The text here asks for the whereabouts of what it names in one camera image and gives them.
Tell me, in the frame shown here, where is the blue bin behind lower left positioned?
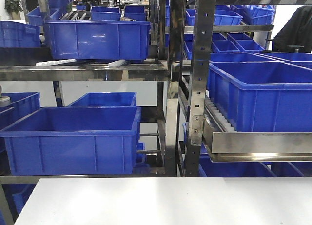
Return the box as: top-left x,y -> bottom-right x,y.
68,92 -> 137,107

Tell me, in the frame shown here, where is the stainless steel shelving rack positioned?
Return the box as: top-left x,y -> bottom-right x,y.
0,0 -> 312,177

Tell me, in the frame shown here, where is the large blue bin lower left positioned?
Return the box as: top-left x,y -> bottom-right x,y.
0,106 -> 141,176

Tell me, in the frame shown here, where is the large blue bin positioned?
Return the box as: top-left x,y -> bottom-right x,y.
208,62 -> 312,132
46,20 -> 150,60
0,106 -> 141,176

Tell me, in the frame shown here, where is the large blue bin upper left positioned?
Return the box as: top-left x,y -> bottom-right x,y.
46,20 -> 150,60

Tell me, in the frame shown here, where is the large blue bin right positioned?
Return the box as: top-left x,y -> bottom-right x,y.
208,62 -> 312,132

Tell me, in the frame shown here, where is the blue bin upper right shelf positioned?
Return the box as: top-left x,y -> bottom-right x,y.
186,9 -> 243,26

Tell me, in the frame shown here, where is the blue bin far left lower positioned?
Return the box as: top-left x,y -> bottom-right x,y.
0,92 -> 40,129

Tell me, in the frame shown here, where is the black jacket on chair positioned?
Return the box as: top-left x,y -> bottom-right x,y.
273,6 -> 312,53

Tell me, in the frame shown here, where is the blue crate far left upper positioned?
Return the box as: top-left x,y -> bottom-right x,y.
0,21 -> 41,47

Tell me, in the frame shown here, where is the potted green plant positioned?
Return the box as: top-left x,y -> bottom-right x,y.
4,0 -> 23,20

